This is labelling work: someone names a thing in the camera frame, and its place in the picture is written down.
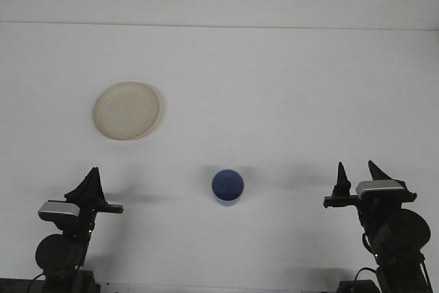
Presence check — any pale round plate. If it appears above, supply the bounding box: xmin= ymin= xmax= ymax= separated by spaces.
xmin=92 ymin=80 xmax=165 ymax=142

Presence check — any pale blue cup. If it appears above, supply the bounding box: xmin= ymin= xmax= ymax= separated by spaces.
xmin=211 ymin=168 xmax=246 ymax=207

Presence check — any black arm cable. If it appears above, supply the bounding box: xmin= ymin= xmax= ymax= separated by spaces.
xmin=354 ymin=264 xmax=378 ymax=283
xmin=29 ymin=272 xmax=47 ymax=293

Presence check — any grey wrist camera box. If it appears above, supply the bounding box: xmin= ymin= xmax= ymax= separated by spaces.
xmin=37 ymin=201 xmax=82 ymax=221
xmin=355 ymin=178 xmax=406 ymax=200

